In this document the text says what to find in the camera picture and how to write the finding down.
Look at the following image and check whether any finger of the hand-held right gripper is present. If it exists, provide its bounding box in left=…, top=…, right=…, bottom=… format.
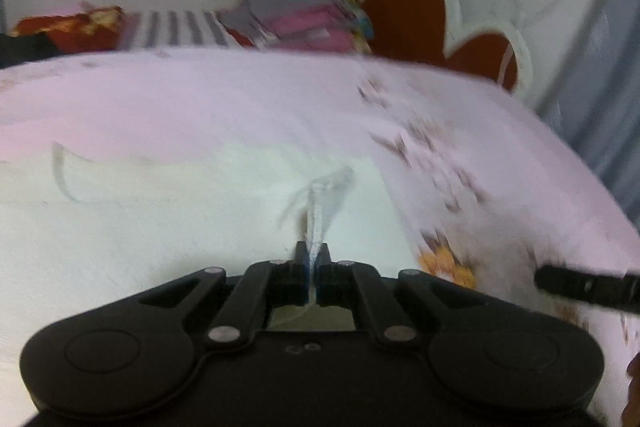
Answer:
left=534, top=264, right=640, bottom=309

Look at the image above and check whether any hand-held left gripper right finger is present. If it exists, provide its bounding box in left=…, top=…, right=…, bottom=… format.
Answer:
left=315, top=243, right=490, bottom=351

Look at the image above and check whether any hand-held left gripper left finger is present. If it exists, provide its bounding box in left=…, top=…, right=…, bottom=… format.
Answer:
left=138, top=241, right=314, bottom=351

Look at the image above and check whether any small white cloth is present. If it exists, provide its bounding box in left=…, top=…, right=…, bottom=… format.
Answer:
left=0, top=138, right=426, bottom=427

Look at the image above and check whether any person's right hand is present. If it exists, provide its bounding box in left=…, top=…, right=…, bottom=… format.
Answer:
left=620, top=351, right=640, bottom=427

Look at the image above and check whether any pink floral bedsheet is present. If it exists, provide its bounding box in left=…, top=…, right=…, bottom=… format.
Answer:
left=0, top=48, right=640, bottom=427

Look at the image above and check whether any grey curtain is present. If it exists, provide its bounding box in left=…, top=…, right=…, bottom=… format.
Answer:
left=542, top=0, right=640, bottom=228

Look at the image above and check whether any pink folded garment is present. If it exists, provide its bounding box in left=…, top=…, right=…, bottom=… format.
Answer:
left=262, top=3, right=363, bottom=54

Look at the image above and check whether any colourful printed cloth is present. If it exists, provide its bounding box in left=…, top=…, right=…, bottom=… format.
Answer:
left=339, top=0, right=377, bottom=54

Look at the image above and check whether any grey striped pillow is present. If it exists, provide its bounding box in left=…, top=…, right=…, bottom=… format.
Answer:
left=122, top=9, right=237, bottom=50

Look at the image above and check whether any red floral pillow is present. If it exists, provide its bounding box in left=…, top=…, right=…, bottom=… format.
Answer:
left=11, top=5, right=126, bottom=54

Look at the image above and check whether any black cloth bundle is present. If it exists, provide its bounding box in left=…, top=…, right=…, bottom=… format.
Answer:
left=0, top=33, right=63, bottom=68

